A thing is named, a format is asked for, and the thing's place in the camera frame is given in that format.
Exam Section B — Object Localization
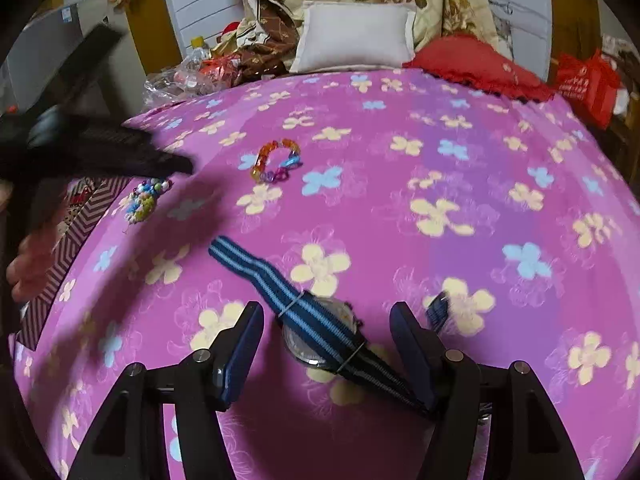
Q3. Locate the striped gift box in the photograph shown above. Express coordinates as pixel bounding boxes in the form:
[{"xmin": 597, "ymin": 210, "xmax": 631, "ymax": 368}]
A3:
[{"xmin": 15, "ymin": 175, "xmax": 133, "ymax": 353}]

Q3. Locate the red shopping bag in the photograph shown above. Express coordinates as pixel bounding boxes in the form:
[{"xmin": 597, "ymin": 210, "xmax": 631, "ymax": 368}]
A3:
[{"xmin": 555, "ymin": 49, "xmax": 621, "ymax": 131}]

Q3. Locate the grey cabinet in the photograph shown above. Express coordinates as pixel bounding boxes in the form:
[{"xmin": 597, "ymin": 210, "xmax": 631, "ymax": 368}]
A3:
[{"xmin": 10, "ymin": 2, "xmax": 136, "ymax": 111}]

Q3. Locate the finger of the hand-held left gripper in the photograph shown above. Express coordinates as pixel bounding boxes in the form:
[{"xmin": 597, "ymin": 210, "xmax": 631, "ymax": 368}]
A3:
[
  {"xmin": 60, "ymin": 24, "xmax": 127, "ymax": 116},
  {"xmin": 30, "ymin": 110, "xmax": 196, "ymax": 178}
]

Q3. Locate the clear plastic bag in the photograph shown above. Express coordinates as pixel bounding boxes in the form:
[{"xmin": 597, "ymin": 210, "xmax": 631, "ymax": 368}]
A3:
[{"xmin": 144, "ymin": 52, "xmax": 241, "ymax": 106}]

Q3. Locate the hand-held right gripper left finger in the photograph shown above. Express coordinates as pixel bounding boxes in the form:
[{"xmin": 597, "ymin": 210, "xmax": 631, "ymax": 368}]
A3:
[{"xmin": 67, "ymin": 301, "xmax": 265, "ymax": 480}]

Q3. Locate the person's left hand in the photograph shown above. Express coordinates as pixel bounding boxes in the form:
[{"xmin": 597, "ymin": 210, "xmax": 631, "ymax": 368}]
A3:
[{"xmin": 6, "ymin": 217, "xmax": 68, "ymax": 306}]

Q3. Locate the brown patterned blanket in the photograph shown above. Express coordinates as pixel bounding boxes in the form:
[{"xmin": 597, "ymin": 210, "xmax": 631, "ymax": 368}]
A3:
[{"xmin": 232, "ymin": 0, "xmax": 301, "ymax": 78}]

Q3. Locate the blue striped strap watch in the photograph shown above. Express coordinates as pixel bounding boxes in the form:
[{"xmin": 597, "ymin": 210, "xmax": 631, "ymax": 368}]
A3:
[{"xmin": 208, "ymin": 236, "xmax": 448, "ymax": 413}]

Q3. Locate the white pillow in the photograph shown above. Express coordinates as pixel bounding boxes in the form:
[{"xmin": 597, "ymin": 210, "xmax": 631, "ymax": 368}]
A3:
[{"xmin": 289, "ymin": 1, "xmax": 417, "ymax": 73}]

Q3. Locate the green flower bead bracelet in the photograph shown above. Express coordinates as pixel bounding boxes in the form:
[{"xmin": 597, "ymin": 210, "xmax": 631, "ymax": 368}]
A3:
[{"xmin": 122, "ymin": 192, "xmax": 157, "ymax": 233}]

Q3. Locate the red frilled cushion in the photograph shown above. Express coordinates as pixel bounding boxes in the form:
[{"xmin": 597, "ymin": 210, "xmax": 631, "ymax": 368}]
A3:
[{"xmin": 402, "ymin": 34, "xmax": 557, "ymax": 103}]

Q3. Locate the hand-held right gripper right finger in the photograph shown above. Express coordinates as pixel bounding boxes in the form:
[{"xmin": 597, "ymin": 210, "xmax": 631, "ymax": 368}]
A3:
[{"xmin": 389, "ymin": 301, "xmax": 586, "ymax": 480}]

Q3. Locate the orange translucent bead bracelet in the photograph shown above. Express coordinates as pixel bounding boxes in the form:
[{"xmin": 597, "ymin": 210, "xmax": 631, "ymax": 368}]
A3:
[{"xmin": 250, "ymin": 138, "xmax": 303, "ymax": 184}]

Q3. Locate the multicolour round bead bracelet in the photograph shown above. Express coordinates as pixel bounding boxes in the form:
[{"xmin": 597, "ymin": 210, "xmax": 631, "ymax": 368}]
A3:
[{"xmin": 131, "ymin": 177, "xmax": 173, "ymax": 201}]

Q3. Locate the purple floral bed sheet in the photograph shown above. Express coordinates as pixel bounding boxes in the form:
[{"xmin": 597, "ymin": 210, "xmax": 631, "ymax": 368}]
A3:
[{"xmin": 10, "ymin": 67, "xmax": 640, "ymax": 480}]

